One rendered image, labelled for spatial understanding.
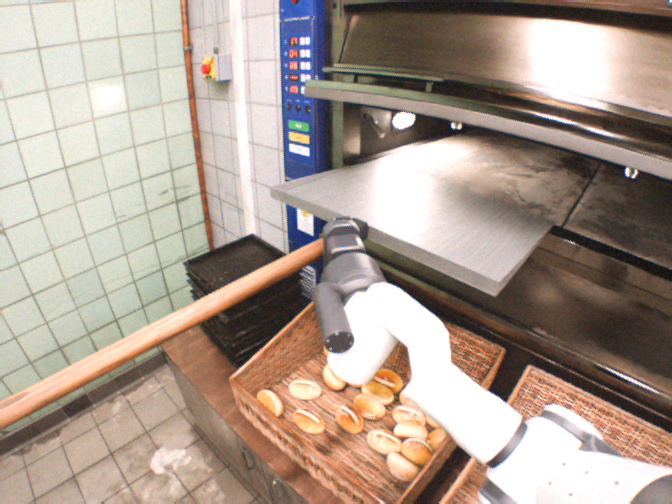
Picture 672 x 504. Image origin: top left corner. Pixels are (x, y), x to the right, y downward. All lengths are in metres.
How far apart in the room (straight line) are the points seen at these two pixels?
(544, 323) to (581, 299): 0.10
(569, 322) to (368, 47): 0.81
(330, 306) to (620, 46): 0.67
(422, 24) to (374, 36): 0.13
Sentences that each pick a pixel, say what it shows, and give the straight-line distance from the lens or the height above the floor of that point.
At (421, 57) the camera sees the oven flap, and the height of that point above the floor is 1.50.
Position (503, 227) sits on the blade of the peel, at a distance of 0.81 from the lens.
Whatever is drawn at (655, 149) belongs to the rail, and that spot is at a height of 1.43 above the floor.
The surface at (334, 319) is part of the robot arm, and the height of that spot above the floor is 1.24.
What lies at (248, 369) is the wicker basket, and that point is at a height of 0.72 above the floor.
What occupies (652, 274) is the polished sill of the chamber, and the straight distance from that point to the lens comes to 0.86.
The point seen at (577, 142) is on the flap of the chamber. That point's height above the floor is 1.41.
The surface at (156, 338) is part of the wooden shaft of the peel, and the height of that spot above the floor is 1.19.
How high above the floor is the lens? 1.52
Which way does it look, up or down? 31 degrees down
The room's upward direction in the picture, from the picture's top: straight up
